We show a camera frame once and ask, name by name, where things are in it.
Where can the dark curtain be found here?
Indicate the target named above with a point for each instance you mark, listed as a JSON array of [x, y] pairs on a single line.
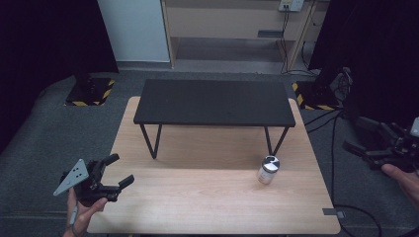
[[378, 49], [39, 49]]

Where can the black striped stand base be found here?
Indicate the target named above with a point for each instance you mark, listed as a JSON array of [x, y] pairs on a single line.
[[314, 97], [90, 94]]

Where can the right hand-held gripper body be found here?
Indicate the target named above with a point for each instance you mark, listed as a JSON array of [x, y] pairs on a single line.
[[397, 146]]

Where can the person's right hand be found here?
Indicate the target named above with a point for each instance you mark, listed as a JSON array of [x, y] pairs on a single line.
[[403, 186]]

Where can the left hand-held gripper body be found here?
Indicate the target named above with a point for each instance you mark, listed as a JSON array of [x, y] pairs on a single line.
[[86, 184]]

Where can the grey tape strip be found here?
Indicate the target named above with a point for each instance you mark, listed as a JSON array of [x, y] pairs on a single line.
[[332, 212]]

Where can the black riser shelf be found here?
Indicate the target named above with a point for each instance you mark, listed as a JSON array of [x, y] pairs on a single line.
[[214, 102]]

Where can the person's left hand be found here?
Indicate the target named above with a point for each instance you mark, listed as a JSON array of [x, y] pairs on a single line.
[[84, 214]]

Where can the white panel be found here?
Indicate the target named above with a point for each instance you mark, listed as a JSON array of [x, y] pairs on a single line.
[[135, 29]]

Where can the grey label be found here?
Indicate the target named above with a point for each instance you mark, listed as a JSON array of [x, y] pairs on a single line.
[[270, 33]]

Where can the white power strip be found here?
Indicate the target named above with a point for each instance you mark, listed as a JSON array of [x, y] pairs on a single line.
[[292, 4]]

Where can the wooden shelf unit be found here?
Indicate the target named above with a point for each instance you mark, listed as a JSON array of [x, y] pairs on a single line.
[[227, 19]]

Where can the white jar with silver lid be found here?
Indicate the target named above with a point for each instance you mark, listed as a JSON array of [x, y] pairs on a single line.
[[268, 171]]

